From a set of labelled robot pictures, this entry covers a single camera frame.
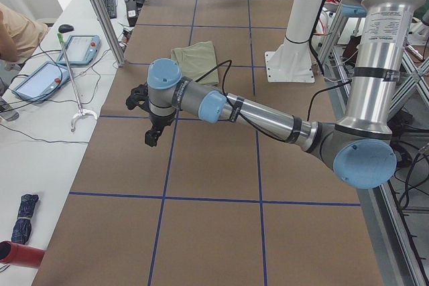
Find olive green long-sleeve shirt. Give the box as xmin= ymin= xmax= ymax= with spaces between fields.
xmin=171 ymin=41 xmax=217 ymax=81

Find lower teach pendant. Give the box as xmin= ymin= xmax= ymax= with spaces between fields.
xmin=12 ymin=62 xmax=69 ymax=102

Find black power adapter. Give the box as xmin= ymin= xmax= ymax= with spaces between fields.
xmin=125 ymin=0 xmax=139 ymax=27

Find aluminium table frame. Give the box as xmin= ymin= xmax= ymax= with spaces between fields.
xmin=314 ymin=7 xmax=429 ymax=286

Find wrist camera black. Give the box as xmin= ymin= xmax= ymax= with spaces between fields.
xmin=125 ymin=83 xmax=149 ymax=112

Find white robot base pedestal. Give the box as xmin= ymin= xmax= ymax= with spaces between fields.
xmin=265 ymin=0 xmax=324 ymax=83

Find black keyboard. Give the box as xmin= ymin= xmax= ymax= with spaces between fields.
xmin=102 ymin=0 xmax=117 ymax=19

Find black computer mouse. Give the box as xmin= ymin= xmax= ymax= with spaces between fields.
xmin=58 ymin=24 xmax=74 ymax=33

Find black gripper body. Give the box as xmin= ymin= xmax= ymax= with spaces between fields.
xmin=147 ymin=113 xmax=175 ymax=137

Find upper teach pendant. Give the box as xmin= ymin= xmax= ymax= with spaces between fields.
xmin=57 ymin=33 xmax=101 ymax=67

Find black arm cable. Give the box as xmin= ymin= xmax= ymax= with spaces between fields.
xmin=194 ymin=60 xmax=353 ymax=143

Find metal reacher grabber tool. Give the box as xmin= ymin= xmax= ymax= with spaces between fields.
xmin=57 ymin=33 xmax=98 ymax=133

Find dark blue folded cloth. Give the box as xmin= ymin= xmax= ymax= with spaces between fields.
xmin=11 ymin=194 xmax=39 ymax=244

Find teach pendant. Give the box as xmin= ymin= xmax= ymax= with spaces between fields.
xmin=57 ymin=33 xmax=101 ymax=67
xmin=12 ymin=62 xmax=69 ymax=102

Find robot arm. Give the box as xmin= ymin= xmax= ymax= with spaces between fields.
xmin=139 ymin=0 xmax=357 ymax=203

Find aluminium frame post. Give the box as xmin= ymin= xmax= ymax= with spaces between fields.
xmin=90 ymin=0 xmax=125 ymax=67

